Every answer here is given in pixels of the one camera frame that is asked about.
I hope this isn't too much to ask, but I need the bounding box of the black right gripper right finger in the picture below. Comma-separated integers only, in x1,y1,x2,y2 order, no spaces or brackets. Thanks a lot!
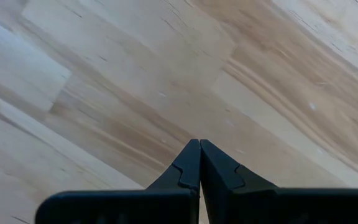
200,139,358,224

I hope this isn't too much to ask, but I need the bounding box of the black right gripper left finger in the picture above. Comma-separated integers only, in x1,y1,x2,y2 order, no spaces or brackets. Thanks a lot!
35,139,201,224

